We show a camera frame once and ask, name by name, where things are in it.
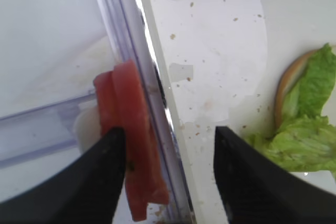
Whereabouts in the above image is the lettuce leaf on bun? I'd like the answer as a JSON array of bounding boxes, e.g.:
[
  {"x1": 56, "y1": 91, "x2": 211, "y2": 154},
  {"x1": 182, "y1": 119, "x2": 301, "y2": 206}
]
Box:
[{"x1": 244, "y1": 43, "x2": 335, "y2": 176}]

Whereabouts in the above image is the white metal tray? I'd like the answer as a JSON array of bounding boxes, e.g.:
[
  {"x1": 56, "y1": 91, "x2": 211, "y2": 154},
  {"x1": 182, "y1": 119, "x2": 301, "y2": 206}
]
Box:
[{"x1": 139, "y1": 0, "x2": 335, "y2": 223}]

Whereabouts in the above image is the white pusher block tomato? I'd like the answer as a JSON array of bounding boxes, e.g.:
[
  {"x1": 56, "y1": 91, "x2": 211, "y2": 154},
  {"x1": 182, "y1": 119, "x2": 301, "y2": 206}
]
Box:
[{"x1": 73, "y1": 106, "x2": 101, "y2": 154}]

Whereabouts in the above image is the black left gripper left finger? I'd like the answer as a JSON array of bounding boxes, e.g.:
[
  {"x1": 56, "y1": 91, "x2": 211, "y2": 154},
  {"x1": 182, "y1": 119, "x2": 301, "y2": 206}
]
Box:
[{"x1": 1, "y1": 127, "x2": 126, "y2": 223}]

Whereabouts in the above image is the clear rail track upper left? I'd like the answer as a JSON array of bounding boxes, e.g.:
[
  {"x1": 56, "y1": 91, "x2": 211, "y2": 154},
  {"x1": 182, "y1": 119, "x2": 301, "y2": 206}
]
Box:
[{"x1": 1, "y1": 93, "x2": 96, "y2": 168}]

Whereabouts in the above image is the bottom bun on tray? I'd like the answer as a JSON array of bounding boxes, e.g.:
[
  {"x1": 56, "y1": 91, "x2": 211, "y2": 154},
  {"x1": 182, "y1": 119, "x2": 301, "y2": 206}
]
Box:
[{"x1": 274, "y1": 50, "x2": 317, "y2": 128}]

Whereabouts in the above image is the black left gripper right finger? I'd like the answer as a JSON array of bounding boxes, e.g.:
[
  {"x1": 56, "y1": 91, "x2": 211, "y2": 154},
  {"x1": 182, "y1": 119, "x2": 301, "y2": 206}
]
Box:
[{"x1": 213, "y1": 126, "x2": 335, "y2": 223}]

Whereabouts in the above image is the remaining tomato slice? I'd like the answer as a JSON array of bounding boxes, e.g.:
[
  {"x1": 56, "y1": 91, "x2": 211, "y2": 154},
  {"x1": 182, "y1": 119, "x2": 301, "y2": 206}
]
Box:
[{"x1": 93, "y1": 70, "x2": 148, "y2": 222}]

